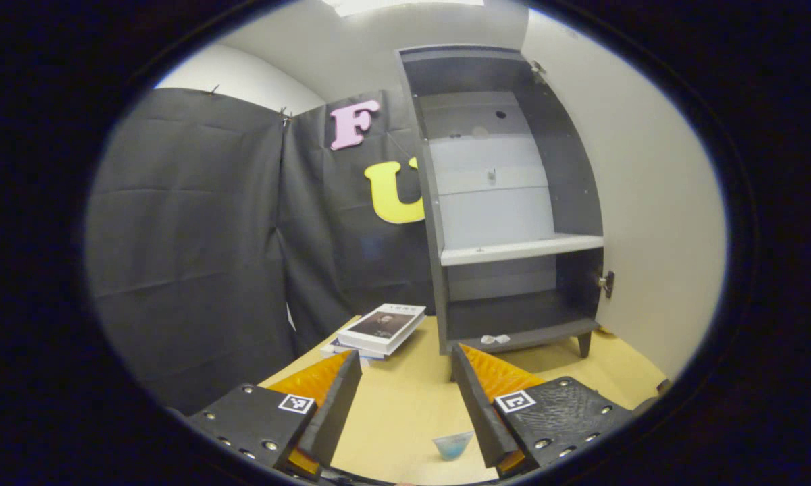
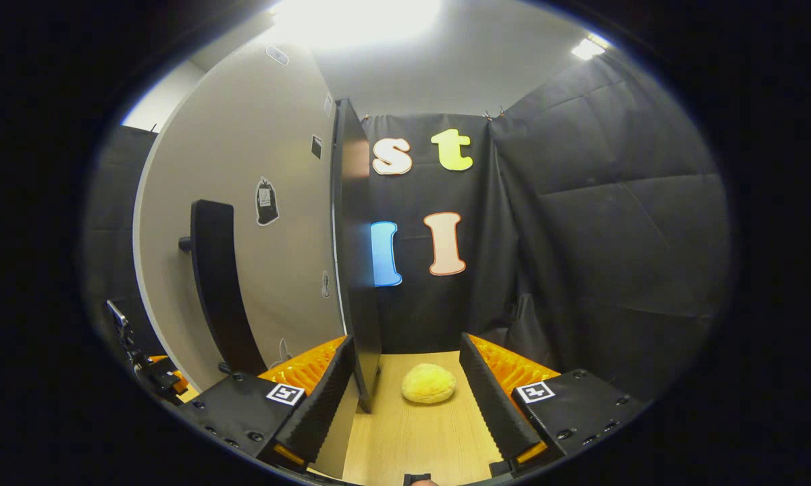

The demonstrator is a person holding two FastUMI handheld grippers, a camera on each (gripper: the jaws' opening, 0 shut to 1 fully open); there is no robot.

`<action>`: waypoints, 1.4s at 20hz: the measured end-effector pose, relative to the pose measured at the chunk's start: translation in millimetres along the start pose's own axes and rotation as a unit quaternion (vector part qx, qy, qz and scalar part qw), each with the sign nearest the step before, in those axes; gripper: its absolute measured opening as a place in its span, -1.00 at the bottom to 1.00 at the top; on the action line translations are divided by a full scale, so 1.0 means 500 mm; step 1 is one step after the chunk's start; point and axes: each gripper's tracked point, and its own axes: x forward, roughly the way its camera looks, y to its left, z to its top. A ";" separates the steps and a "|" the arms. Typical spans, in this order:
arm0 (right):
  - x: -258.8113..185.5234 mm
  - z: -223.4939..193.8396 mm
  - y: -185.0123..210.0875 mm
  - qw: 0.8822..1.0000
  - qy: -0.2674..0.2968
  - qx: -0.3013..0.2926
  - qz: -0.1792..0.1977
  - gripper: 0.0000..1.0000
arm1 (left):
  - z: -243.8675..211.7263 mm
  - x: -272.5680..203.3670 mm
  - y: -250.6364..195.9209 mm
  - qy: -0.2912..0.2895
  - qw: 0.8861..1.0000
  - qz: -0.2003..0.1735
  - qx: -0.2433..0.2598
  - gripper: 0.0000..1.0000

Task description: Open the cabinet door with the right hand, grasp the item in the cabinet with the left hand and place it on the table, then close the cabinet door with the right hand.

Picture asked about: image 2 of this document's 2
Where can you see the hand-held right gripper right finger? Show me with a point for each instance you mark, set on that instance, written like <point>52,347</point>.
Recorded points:
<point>489,405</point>

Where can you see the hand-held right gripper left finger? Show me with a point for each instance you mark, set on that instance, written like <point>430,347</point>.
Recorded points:
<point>324,405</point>

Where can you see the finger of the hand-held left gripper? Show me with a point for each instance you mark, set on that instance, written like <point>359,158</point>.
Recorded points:
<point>174,381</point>

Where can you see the grey cabinet door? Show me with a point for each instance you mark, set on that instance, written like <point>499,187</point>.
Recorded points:
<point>243,135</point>

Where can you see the yellow round sponge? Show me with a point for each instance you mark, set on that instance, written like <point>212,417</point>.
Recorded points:
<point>429,383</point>

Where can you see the black backdrop cloth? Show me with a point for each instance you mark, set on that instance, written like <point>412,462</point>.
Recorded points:
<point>614,223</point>

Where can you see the small ceiling light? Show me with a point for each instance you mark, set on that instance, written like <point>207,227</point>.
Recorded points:
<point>589,47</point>

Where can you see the large ceiling light panel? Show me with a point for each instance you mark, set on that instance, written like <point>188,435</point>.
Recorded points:
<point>354,20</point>

